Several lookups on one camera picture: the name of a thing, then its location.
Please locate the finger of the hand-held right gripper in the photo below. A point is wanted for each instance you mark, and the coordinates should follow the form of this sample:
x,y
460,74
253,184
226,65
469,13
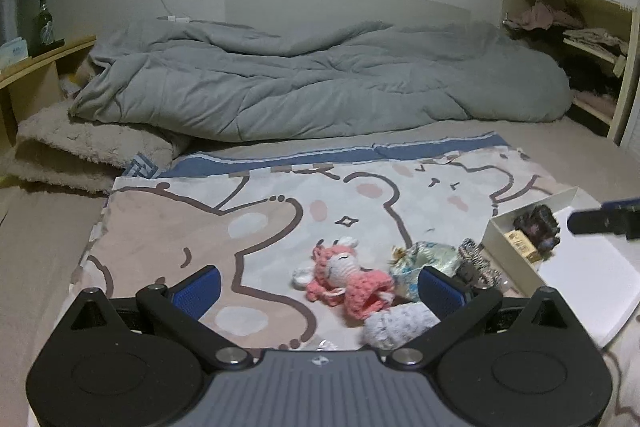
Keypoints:
x,y
600,221

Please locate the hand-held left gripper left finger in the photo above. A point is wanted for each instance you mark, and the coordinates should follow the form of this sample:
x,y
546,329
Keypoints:
x,y
197,293

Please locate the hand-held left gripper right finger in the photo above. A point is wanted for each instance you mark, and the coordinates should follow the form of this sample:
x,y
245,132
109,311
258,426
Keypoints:
x,y
440,294

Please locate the blue white brocade pouch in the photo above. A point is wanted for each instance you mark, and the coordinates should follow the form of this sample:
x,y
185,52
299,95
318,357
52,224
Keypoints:
x,y
425,257

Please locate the white cardboard box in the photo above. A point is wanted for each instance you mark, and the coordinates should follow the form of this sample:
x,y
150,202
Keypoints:
x,y
585,287

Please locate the pink crochet doll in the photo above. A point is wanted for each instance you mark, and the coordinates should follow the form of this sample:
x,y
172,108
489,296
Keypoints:
x,y
350,287

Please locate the white fuzzy crochet toy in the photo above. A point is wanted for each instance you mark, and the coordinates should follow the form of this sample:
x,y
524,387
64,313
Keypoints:
x,y
400,326

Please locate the black white striped crochet item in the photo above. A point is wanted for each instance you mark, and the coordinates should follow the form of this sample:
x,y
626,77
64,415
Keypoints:
x,y
477,257

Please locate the dark knitted item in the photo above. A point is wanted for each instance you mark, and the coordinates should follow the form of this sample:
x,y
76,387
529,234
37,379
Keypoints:
x,y
537,222

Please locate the cartoon bear printed blanket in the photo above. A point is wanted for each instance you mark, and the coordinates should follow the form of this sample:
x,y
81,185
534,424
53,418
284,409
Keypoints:
x,y
200,227

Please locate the small yellow box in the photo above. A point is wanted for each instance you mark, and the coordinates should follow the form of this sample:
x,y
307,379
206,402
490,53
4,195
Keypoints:
x,y
520,246

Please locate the white radiator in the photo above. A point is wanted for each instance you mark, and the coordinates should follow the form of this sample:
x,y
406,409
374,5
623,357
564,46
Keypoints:
x,y
631,132

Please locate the dark clothes pile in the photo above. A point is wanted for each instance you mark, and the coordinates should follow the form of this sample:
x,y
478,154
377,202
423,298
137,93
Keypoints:
x,y
592,77

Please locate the beige bed mattress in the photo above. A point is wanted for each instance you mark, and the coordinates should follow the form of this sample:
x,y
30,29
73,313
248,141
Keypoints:
x,y
40,247

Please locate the beige folded clothes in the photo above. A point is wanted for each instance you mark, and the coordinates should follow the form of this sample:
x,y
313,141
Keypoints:
x,y
595,41

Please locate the beige fluffy blanket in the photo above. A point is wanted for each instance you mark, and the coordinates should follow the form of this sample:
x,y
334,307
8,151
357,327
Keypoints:
x,y
70,152

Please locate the pink crumpled clothes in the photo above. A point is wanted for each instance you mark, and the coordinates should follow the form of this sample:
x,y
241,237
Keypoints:
x,y
540,14

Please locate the grey duvet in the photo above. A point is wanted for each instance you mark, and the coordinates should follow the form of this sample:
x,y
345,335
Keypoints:
x,y
310,82

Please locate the wooden bedside shelf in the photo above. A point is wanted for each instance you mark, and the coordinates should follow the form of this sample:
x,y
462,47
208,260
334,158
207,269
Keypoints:
x,y
35,82

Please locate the white charger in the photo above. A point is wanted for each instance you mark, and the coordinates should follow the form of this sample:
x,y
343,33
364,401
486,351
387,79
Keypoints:
x,y
175,19

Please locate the tissue box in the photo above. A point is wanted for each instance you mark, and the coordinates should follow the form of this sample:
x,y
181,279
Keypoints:
x,y
12,53

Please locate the green glass bottle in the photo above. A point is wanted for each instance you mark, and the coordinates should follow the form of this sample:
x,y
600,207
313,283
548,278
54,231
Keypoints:
x,y
44,27

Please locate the wooden wall shelf unit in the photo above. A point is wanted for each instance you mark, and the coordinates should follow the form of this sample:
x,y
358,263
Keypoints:
x,y
622,87

